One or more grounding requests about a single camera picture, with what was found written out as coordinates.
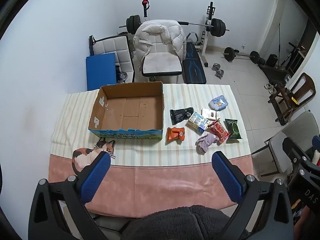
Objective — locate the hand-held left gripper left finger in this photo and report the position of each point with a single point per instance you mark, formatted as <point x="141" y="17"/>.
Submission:
<point x="96" y="177"/>

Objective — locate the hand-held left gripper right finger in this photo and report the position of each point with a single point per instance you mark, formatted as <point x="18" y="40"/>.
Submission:
<point x="227" y="177"/>

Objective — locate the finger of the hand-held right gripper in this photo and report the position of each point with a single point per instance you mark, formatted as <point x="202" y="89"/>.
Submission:
<point x="316" y="142"/>
<point x="292" y="146"/>

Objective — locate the purple cloth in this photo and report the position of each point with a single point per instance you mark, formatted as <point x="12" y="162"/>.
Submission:
<point x="206" y="142"/>

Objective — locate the red snack packet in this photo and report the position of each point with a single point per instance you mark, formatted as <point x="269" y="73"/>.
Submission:
<point x="218" y="131"/>

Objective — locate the green snack packet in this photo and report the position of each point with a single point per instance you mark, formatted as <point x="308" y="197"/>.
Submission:
<point x="233" y="128"/>

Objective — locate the white and red carton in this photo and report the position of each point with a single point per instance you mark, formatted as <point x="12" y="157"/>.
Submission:
<point x="210" y="113"/>

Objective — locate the orange snack packet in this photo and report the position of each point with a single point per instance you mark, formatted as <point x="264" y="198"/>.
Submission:
<point x="175" y="135"/>

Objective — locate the cardboard box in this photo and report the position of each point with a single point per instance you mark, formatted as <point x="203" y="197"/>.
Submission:
<point x="130" y="112"/>

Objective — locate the black snack packet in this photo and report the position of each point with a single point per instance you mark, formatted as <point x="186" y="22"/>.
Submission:
<point x="180" y="115"/>

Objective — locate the grey folding chair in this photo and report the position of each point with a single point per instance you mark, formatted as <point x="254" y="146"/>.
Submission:
<point x="300" y="127"/>

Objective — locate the dark wooden chair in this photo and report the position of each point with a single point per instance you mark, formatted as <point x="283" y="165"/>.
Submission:
<point x="303" y="87"/>

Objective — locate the striped pink cat-print tablecloth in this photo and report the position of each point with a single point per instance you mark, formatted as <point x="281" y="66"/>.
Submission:
<point x="155" y="180"/>

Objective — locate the pair of white shoes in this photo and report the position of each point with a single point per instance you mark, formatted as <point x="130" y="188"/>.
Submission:
<point x="270" y="87"/>

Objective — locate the dark fleece clothing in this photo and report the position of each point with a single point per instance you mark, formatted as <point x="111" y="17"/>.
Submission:
<point x="185" y="225"/>

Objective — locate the black exercise machine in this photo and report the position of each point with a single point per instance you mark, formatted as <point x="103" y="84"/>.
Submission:
<point x="277" y="73"/>

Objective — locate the black boxy object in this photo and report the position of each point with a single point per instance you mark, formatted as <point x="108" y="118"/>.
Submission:
<point x="271" y="60"/>

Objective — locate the short barbell with black plates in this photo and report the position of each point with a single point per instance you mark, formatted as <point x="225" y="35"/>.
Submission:
<point x="254" y="57"/>

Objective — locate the blue board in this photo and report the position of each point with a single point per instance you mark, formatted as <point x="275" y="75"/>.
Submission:
<point x="101" y="70"/>

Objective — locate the thin black pole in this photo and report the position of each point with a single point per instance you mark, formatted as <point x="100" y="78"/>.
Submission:
<point x="277" y="37"/>

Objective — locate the black and blue weight bench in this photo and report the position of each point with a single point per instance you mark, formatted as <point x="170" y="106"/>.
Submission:
<point x="193" y="67"/>

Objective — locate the white padded chair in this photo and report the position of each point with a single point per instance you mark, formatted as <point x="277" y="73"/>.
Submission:
<point x="112" y="45"/>
<point x="162" y="63"/>

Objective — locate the long barbell with black plates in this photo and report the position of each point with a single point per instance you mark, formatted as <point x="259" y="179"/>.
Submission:
<point x="217" y="27"/>

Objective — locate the white puffer jacket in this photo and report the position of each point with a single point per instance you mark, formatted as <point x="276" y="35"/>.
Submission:
<point x="172" y="35"/>

